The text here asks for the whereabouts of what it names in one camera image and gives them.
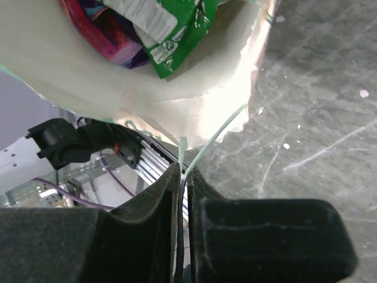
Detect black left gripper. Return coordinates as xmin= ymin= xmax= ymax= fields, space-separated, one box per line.
xmin=26 ymin=118 xmax=141 ymax=170

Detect green Fox's candy packet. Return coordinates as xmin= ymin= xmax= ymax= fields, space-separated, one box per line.
xmin=102 ymin=0 xmax=226 ymax=79

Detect green printed paper bag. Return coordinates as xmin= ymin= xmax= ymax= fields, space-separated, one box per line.
xmin=1 ymin=1 xmax=276 ymax=148

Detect aluminium mounting rail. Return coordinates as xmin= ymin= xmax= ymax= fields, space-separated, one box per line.
xmin=0 ymin=135 xmax=192 ymax=219

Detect purple Fox's candy packet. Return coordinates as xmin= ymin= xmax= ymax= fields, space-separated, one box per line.
xmin=59 ymin=0 xmax=150 ymax=69

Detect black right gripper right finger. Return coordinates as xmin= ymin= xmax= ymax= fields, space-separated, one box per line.
xmin=186 ymin=169 xmax=358 ymax=282

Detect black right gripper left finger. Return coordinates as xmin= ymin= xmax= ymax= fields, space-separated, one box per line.
xmin=1 ymin=163 xmax=180 ymax=282

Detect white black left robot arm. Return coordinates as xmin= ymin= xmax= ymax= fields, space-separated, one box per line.
xmin=1 ymin=119 xmax=142 ymax=193

